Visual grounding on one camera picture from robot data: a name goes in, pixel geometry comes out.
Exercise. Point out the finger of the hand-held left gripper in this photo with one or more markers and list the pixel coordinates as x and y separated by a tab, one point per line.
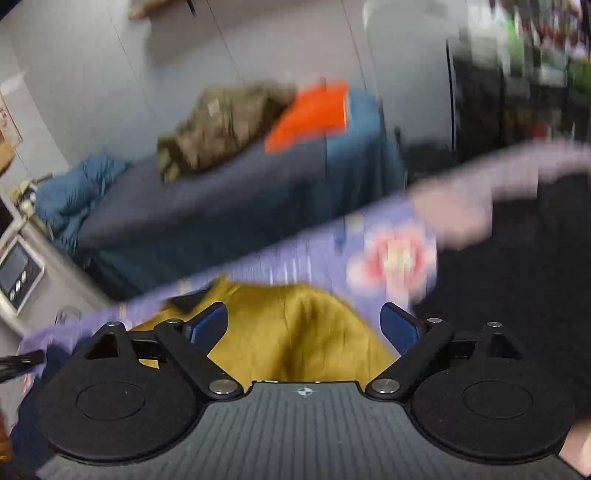
21	362

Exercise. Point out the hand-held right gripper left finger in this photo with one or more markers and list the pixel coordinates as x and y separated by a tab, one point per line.
210	325

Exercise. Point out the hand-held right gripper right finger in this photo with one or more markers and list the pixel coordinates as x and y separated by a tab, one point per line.
399	330

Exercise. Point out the mustard yellow jacket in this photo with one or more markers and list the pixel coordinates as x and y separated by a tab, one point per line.
295	332

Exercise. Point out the navy blue cloth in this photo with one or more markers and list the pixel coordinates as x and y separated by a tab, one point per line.
64	350

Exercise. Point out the purple floral bed sheet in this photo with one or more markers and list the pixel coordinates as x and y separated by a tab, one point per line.
314	258

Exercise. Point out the black cloth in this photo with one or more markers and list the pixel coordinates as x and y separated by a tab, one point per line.
521	286

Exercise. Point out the blue duvet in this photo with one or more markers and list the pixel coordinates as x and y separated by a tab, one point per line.
74	194

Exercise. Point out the camouflage garment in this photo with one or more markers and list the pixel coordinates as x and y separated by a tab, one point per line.
221	124

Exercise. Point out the cardboard box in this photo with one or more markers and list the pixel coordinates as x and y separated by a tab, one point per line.
7	138

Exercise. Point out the orange garment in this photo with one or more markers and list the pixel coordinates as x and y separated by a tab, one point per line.
309	115

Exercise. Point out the black storage rack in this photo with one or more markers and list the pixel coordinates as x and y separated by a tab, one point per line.
508	83

